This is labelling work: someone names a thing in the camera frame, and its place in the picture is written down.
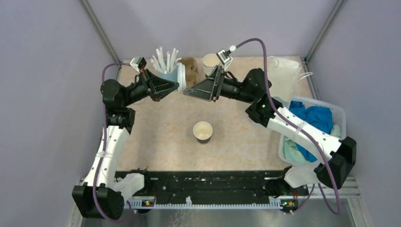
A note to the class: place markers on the blue straw holder cup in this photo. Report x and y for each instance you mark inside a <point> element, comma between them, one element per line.
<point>173,76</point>

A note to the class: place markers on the white takeout paper bag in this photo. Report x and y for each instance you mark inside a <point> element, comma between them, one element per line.
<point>285,73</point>

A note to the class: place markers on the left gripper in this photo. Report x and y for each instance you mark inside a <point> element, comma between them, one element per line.
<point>155,86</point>

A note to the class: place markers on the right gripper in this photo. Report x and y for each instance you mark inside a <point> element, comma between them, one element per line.
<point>204,90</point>

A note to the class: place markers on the white wrapped straws bundle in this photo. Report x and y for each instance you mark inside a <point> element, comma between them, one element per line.
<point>165,63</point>

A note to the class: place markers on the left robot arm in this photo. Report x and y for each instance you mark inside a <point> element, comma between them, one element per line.
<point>100,196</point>

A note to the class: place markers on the white plastic basket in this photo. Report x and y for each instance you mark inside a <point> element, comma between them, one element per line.
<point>338,114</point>

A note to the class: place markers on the white plastic cup lid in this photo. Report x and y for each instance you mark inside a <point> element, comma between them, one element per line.
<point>181,77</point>

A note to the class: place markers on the blue cloth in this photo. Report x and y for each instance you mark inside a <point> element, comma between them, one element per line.
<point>317,116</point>

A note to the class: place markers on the light green cloth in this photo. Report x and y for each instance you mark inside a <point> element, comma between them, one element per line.
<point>290,153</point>

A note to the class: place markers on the black paper coffee cup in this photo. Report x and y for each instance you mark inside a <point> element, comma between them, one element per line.
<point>203,132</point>

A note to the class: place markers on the stack of paper cups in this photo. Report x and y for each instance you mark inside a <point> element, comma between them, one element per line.
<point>210,61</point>

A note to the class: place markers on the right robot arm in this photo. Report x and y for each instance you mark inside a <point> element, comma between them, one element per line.
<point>335,157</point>

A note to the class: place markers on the brown cardboard cup carrier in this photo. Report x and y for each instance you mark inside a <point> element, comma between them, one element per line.
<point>191,71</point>

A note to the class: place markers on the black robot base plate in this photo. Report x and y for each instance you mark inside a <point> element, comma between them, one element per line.
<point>214,187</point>

